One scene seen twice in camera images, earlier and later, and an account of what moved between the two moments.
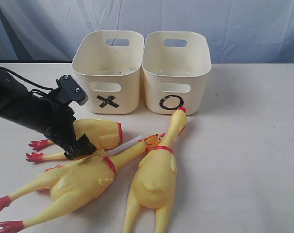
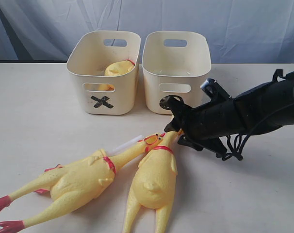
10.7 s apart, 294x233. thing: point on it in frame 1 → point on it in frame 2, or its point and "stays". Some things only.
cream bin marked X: x=109 y=64 stays
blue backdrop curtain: x=239 y=31 stays
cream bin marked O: x=175 y=65 stays
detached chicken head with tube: x=100 y=154 → x=125 y=153
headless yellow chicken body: x=105 y=135 → x=116 y=69
